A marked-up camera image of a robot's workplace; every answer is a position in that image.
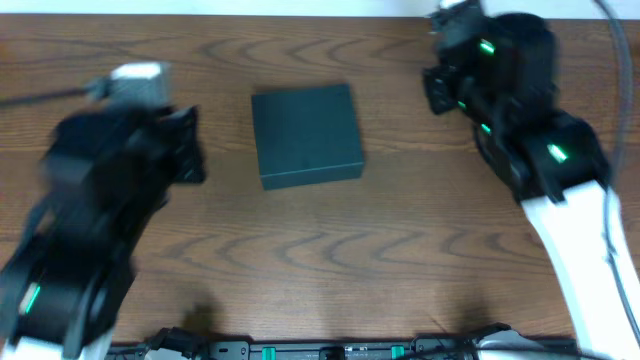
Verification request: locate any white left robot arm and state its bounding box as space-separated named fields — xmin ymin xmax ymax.
xmin=1 ymin=106 xmax=206 ymax=359

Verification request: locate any dark green box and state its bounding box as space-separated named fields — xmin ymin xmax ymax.
xmin=251 ymin=83 xmax=365 ymax=190

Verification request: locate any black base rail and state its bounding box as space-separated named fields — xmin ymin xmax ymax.
xmin=107 ymin=324 xmax=581 ymax=360

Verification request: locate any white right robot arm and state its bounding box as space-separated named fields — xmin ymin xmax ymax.
xmin=423 ymin=1 xmax=639 ymax=359

